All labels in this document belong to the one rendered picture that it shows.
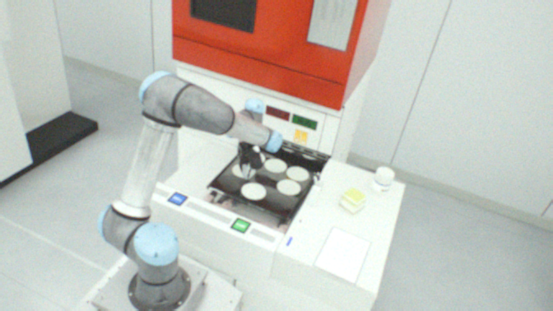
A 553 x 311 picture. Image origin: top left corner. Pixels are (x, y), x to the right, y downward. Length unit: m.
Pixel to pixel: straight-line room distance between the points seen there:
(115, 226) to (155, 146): 0.26
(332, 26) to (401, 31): 1.59
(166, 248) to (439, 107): 2.52
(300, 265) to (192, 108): 0.63
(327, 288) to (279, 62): 0.88
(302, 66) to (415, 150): 1.97
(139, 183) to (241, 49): 0.78
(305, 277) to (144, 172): 0.63
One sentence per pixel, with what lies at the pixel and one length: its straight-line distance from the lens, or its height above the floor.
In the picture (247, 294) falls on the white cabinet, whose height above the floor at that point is 0.68.
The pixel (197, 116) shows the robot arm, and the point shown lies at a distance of 1.05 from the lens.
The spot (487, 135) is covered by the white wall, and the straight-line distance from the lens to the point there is 3.34.
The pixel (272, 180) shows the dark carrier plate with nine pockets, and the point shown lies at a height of 0.90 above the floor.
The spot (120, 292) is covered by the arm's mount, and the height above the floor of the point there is 0.89.
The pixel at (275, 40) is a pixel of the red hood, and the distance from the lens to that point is 1.64.
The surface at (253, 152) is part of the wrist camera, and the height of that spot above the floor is 1.07.
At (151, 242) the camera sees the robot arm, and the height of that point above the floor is 1.12.
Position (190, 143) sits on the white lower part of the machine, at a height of 0.76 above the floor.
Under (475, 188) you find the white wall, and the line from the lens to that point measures 3.58.
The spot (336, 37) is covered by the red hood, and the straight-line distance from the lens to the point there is 1.55.
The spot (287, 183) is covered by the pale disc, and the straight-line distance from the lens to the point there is 1.72.
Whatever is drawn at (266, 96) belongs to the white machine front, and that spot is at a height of 1.16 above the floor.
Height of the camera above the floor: 1.98
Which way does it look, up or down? 35 degrees down
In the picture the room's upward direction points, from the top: 9 degrees clockwise
